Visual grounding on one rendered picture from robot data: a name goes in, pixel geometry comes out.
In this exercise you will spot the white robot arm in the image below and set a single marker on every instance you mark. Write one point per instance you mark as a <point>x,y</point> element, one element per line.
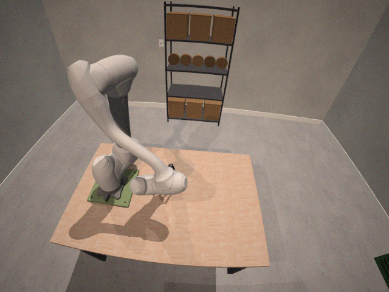
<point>114,76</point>

